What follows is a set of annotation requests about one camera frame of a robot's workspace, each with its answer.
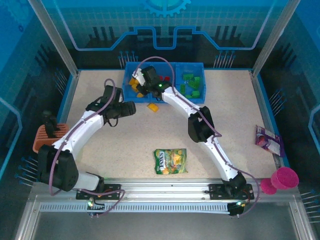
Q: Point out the green lego brick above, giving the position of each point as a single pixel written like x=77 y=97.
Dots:
x=197 y=80
x=195 y=93
x=192 y=85
x=188 y=96
x=188 y=77
x=183 y=88

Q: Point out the yellow rounded lego brick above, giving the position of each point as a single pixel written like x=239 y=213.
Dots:
x=153 y=107

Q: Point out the blue three-compartment bin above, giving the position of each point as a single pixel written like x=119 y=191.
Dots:
x=165 y=67

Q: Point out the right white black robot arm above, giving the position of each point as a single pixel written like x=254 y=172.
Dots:
x=201 y=125

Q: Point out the aluminium frame post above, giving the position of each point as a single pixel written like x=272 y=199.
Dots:
x=275 y=37
x=55 y=37

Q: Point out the purple snack packet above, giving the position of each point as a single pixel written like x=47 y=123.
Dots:
x=268 y=141

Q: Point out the large yellow lego brick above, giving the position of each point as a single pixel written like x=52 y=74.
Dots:
x=131 y=81

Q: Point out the small yellow lego brick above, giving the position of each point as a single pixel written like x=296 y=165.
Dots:
x=139 y=95

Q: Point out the magenta plastic goblet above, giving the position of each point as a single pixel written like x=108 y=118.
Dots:
x=286 y=178

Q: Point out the black mounting plate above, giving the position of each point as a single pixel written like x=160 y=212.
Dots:
x=215 y=191
x=113 y=188

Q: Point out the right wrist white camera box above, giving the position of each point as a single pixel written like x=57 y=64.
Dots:
x=139 y=77

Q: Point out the black controller board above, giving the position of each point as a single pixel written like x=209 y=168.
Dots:
x=93 y=206
x=236 y=208

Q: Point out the black tool in rack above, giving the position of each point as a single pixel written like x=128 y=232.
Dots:
x=48 y=122

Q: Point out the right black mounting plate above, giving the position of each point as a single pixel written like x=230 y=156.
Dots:
x=215 y=191

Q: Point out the orange slotted rack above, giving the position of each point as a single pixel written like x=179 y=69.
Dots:
x=41 y=140

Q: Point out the red lego brick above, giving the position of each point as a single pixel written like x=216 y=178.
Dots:
x=166 y=79
x=162 y=77

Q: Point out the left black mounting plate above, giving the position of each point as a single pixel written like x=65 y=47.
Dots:
x=113 y=188

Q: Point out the green yellow candy bag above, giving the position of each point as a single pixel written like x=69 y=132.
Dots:
x=171 y=161

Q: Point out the aluminium front rail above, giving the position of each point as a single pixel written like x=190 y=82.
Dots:
x=162 y=190

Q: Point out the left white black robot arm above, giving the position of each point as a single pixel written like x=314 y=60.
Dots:
x=80 y=130

